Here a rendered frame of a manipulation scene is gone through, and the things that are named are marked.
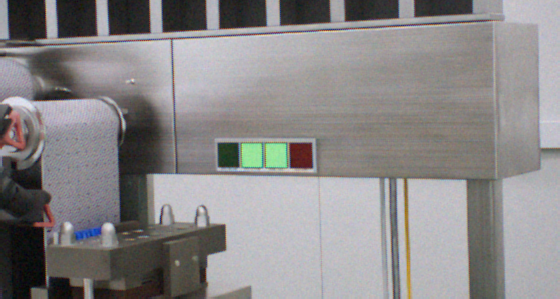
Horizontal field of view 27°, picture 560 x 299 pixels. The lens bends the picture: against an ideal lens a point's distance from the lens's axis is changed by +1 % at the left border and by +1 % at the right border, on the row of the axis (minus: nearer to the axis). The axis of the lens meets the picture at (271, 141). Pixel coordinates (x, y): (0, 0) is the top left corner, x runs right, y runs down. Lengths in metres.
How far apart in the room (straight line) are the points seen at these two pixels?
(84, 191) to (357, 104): 0.61
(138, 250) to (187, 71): 0.45
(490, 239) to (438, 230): 2.43
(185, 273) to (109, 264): 0.22
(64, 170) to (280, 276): 2.88
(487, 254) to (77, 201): 0.85
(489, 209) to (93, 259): 0.80
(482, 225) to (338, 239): 2.66
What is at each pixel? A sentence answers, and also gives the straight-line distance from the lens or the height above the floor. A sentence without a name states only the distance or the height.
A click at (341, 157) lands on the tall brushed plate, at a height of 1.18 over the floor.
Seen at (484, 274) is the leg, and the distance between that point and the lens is 2.45.
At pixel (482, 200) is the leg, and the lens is 2.43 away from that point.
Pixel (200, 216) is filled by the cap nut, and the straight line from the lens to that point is 2.55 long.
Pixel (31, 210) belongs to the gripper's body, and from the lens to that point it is 2.34.
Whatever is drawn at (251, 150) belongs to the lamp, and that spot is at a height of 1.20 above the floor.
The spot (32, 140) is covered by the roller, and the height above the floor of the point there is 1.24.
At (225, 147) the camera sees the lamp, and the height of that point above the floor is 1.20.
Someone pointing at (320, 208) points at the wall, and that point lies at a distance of 5.09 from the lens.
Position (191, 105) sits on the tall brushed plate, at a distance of 2.56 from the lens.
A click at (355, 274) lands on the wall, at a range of 5.05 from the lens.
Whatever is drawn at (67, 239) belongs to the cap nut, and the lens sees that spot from 2.35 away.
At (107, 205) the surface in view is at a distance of 2.56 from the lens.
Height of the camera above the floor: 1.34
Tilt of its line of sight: 3 degrees down
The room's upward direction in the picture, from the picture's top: 2 degrees counter-clockwise
